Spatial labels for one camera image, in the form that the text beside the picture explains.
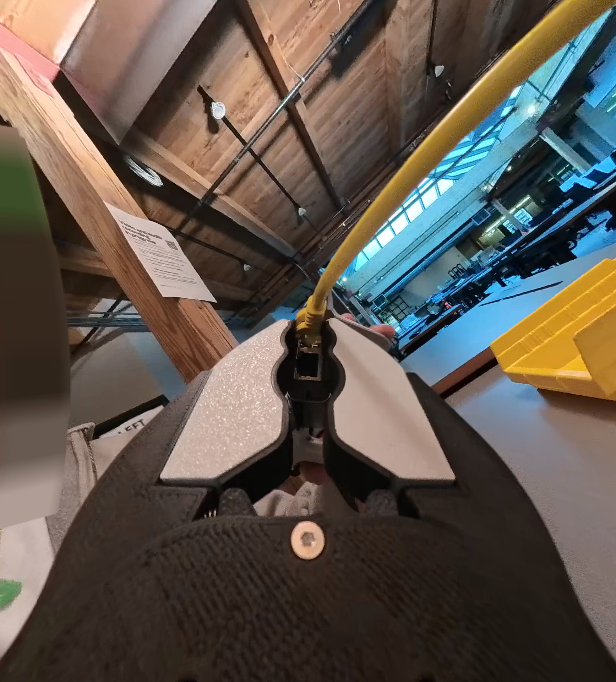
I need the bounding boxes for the person's white shirt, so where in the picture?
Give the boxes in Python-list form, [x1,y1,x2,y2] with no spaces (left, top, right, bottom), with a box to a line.
[0,517,58,682]

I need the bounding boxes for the yellow ethernet cable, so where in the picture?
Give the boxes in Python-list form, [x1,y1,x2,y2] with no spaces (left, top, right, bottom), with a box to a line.
[292,0,616,347]

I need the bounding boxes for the black ethernet splitter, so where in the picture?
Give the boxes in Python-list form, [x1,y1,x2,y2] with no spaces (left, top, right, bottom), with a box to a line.
[287,339,340,432]

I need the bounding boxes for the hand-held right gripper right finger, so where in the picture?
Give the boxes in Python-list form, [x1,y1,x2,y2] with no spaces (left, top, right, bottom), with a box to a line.
[324,320,458,491]

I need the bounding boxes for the yellow plastic bin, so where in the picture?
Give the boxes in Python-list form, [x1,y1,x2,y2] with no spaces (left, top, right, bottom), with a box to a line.
[489,237,616,404]

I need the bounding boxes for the white paper notice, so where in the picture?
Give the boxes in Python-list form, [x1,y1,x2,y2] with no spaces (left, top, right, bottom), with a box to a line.
[104,203,218,304]

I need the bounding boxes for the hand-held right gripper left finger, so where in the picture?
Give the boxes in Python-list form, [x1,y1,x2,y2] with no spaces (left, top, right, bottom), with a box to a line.
[159,320,293,489]

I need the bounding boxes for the wooden post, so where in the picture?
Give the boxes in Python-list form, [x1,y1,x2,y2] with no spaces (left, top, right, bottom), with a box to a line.
[0,48,239,384]

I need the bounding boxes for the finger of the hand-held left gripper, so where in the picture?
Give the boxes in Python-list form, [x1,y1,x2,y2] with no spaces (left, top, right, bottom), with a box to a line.
[335,313,394,340]

